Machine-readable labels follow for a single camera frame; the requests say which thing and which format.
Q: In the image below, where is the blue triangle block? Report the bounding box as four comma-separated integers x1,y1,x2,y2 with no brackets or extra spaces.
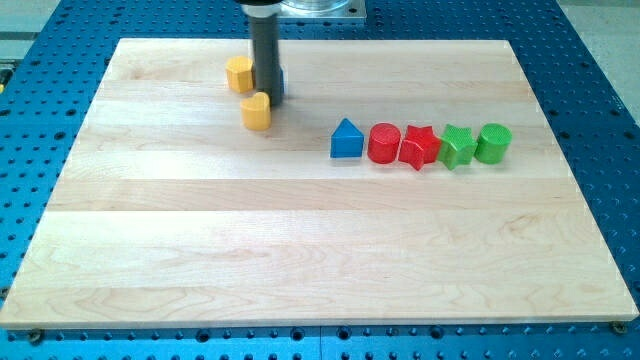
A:
330,118,364,158

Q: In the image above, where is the green star block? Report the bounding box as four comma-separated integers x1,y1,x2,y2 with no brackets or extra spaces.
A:
437,124,478,170

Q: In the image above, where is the green cylinder block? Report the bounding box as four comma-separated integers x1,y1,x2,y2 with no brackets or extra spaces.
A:
474,123,512,165

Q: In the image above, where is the blue block behind rod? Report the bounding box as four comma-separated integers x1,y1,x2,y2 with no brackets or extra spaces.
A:
279,67,286,97

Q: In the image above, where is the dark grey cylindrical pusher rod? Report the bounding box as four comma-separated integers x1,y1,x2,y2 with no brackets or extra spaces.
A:
249,14,283,106

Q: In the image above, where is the red star block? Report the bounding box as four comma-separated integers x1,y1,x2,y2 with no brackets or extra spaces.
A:
398,125,442,171

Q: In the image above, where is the red cylinder block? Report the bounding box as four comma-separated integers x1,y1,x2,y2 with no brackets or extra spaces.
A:
367,123,401,164

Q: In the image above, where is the light wooden board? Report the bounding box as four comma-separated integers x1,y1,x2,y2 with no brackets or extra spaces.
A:
1,38,638,329

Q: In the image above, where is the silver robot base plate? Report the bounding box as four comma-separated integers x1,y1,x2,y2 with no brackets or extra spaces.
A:
278,0,367,24

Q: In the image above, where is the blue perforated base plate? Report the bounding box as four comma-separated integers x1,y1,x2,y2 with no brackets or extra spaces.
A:
1,1,639,359

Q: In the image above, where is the yellow hexagon block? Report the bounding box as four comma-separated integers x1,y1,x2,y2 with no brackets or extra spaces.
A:
225,56,255,93

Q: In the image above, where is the yellow heart block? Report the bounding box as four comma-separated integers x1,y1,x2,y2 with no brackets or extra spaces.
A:
240,92,271,131

